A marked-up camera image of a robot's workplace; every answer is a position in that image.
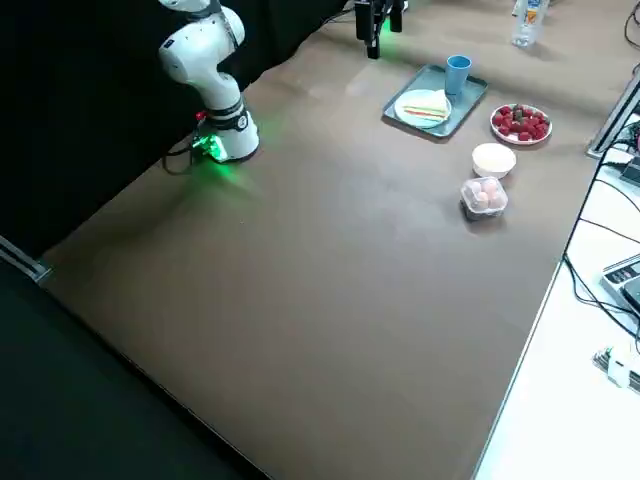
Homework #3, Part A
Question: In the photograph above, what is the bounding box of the dark flat device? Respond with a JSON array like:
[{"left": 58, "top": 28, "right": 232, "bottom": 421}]
[{"left": 618, "top": 155, "right": 640, "bottom": 187}]

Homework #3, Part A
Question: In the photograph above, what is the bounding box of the clear bottle blue cap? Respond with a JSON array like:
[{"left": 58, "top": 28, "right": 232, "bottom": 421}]
[{"left": 510, "top": 0, "right": 546, "bottom": 49}]

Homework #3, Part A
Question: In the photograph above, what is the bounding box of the grey rectangular tray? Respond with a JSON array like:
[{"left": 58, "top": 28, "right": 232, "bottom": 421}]
[{"left": 382, "top": 63, "right": 490, "bottom": 140}]

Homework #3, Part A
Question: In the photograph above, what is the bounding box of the aluminium rail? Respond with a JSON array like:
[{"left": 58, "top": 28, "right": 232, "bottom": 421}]
[{"left": 585, "top": 67, "right": 640, "bottom": 160}]

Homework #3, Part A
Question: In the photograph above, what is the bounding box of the white round plate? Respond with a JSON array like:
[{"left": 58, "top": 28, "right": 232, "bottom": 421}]
[{"left": 394, "top": 88, "right": 454, "bottom": 130}]

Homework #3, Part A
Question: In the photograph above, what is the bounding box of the curved black cable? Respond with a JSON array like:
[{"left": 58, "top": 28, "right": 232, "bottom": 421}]
[{"left": 622, "top": 0, "right": 640, "bottom": 51}]

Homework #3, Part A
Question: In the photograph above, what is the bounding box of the blue plastic cup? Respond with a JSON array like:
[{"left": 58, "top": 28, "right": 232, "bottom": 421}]
[{"left": 445, "top": 54, "right": 474, "bottom": 96}]

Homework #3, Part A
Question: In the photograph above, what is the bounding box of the white power adapter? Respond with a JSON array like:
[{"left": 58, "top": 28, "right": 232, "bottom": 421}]
[{"left": 592, "top": 343, "right": 640, "bottom": 390}]

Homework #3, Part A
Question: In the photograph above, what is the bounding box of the thin black cable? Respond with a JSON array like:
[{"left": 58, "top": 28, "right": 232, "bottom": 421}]
[{"left": 574, "top": 217, "right": 640, "bottom": 237}]

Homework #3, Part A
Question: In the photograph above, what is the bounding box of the clear plastic egg box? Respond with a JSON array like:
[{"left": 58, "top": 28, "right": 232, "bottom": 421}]
[{"left": 459, "top": 175, "right": 510, "bottom": 222}]

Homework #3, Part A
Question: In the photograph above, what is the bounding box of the grey device with buttons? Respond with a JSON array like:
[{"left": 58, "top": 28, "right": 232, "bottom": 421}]
[{"left": 599, "top": 253, "right": 640, "bottom": 314}]

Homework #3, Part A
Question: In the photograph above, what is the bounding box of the black looped foot cable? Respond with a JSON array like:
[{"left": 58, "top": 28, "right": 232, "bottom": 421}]
[{"left": 163, "top": 137, "right": 201, "bottom": 176}]

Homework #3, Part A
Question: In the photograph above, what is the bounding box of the triangular sandwich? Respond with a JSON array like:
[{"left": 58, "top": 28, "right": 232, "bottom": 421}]
[{"left": 402, "top": 89, "right": 450, "bottom": 124}]

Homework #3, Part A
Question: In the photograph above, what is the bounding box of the pink bowl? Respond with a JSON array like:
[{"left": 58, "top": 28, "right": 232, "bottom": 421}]
[{"left": 471, "top": 142, "right": 518, "bottom": 180}]

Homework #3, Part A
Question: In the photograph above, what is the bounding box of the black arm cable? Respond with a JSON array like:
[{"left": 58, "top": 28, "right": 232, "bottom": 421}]
[{"left": 209, "top": 0, "right": 241, "bottom": 56}]

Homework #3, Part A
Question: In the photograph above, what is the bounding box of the aluminium frame corner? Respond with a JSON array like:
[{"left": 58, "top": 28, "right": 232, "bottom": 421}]
[{"left": 0, "top": 233, "right": 52, "bottom": 285}]

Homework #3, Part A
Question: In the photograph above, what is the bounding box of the white plate with strawberries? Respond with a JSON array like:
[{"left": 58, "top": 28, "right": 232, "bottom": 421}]
[{"left": 489, "top": 103, "right": 554, "bottom": 146}]

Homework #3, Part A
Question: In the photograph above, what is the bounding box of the long black cable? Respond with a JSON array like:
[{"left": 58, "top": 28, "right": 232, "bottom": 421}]
[{"left": 563, "top": 142, "right": 640, "bottom": 341}]

